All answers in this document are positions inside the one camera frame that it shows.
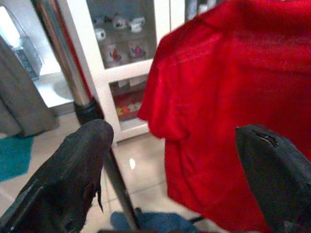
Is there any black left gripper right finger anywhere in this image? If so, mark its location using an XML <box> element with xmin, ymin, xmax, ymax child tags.
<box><xmin>235</xmin><ymin>124</ymin><xmax>311</xmax><ymax>233</ymax></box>

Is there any white printed mug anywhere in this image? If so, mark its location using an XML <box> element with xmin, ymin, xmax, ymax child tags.
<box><xmin>105</xmin><ymin>45</ymin><xmax>122</xmax><ymax>62</ymax></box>
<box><xmin>128</xmin><ymin>41</ymin><xmax>148</xmax><ymax>59</ymax></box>
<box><xmin>94</xmin><ymin>28</ymin><xmax>108</xmax><ymax>41</ymax></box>
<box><xmin>128</xmin><ymin>17</ymin><xmax>146</xmax><ymax>33</ymax></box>
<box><xmin>111</xmin><ymin>14</ymin><xmax>128</xmax><ymax>30</ymax></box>

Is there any grey curtain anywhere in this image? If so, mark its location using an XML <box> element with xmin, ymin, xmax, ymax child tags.
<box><xmin>0</xmin><ymin>36</ymin><xmax>60</xmax><ymax>139</ymax></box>

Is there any glass sliding door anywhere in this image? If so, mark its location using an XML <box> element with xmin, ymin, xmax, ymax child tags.
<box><xmin>0</xmin><ymin>0</ymin><xmax>73</xmax><ymax>109</ymax></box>

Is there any blue cloth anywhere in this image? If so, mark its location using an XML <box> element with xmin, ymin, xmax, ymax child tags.
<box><xmin>110</xmin><ymin>211</ymin><xmax>201</xmax><ymax>233</ymax></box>

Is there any red t-shirt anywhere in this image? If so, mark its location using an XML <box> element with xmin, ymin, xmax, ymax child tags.
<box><xmin>137</xmin><ymin>0</ymin><xmax>311</xmax><ymax>233</ymax></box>

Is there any red flowered box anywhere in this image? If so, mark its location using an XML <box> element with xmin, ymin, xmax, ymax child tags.
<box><xmin>113</xmin><ymin>93</ymin><xmax>144</xmax><ymax>122</ymax></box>

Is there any white glass door cabinet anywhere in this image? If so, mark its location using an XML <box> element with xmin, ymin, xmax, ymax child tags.
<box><xmin>58</xmin><ymin>0</ymin><xmax>219</xmax><ymax>148</ymax></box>

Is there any teal floor mat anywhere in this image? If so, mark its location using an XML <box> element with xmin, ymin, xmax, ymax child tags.
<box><xmin>0</xmin><ymin>135</ymin><xmax>35</xmax><ymax>183</ymax></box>

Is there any chrome clothes rack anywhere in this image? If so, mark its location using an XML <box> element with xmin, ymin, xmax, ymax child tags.
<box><xmin>31</xmin><ymin>0</ymin><xmax>146</xmax><ymax>233</ymax></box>

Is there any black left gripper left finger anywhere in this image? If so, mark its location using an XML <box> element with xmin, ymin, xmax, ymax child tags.
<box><xmin>0</xmin><ymin>118</ymin><xmax>114</xmax><ymax>233</ymax></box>

